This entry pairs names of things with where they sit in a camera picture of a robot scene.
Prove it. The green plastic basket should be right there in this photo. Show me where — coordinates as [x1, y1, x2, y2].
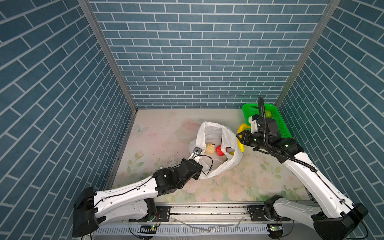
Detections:
[241, 102, 292, 142]

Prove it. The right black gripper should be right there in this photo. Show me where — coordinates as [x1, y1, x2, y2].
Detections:
[235, 128, 269, 151]

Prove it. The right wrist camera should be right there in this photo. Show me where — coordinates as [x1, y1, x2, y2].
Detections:
[248, 114, 260, 134]

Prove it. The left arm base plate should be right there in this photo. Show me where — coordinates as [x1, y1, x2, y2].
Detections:
[144, 205, 171, 223]

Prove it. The green pear fruit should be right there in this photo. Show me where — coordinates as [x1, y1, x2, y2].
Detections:
[265, 110, 272, 118]

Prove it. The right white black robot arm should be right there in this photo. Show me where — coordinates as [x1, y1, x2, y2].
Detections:
[236, 115, 369, 240]

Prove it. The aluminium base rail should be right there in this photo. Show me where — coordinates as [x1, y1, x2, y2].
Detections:
[78, 202, 343, 240]

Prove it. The white plastic bag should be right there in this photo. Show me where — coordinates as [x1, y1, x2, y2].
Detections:
[189, 122, 243, 179]

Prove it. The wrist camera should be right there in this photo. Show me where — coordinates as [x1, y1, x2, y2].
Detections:
[191, 147, 203, 159]
[248, 114, 260, 134]

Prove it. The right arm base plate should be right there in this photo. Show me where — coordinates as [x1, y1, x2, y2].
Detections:
[246, 205, 291, 222]

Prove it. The yellow lemon fruit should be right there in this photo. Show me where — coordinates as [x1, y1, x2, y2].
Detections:
[236, 124, 251, 153]

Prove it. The beige potato-like fruit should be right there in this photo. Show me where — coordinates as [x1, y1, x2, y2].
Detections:
[205, 143, 217, 155]

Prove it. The left corner aluminium post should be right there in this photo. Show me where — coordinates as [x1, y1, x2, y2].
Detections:
[78, 0, 138, 115]

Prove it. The right corner aluminium post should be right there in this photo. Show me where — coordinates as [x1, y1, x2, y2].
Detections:
[274, 0, 341, 108]

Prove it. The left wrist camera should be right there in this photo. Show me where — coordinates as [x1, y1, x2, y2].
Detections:
[191, 147, 203, 159]

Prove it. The corner aluminium post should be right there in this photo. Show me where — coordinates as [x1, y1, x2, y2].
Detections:
[274, 0, 341, 108]
[78, 0, 138, 115]

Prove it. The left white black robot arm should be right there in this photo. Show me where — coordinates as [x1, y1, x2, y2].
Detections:
[72, 159, 203, 238]

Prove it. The red strawberry fruit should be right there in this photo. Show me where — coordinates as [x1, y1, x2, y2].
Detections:
[216, 145, 227, 156]

